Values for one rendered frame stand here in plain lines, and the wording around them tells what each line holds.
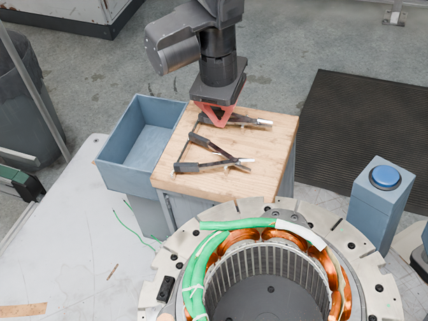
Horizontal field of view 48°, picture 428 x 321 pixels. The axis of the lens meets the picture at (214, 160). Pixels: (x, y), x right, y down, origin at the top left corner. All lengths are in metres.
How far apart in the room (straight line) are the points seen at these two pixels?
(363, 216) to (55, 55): 2.42
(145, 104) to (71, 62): 2.01
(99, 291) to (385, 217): 0.57
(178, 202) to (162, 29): 0.31
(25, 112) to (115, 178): 1.32
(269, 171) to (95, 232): 0.48
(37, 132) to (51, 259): 1.19
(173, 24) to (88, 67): 2.20
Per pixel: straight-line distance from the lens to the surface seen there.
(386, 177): 0.79
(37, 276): 1.09
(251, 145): 0.79
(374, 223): 0.84
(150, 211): 0.94
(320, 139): 2.21
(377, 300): 0.62
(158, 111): 0.92
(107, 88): 2.65
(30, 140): 2.22
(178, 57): 0.65
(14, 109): 2.10
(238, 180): 0.74
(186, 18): 0.65
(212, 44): 0.67
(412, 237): 1.68
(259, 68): 2.59
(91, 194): 1.15
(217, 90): 0.72
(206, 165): 0.73
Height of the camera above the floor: 1.66
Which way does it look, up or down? 50 degrees down
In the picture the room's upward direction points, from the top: 9 degrees counter-clockwise
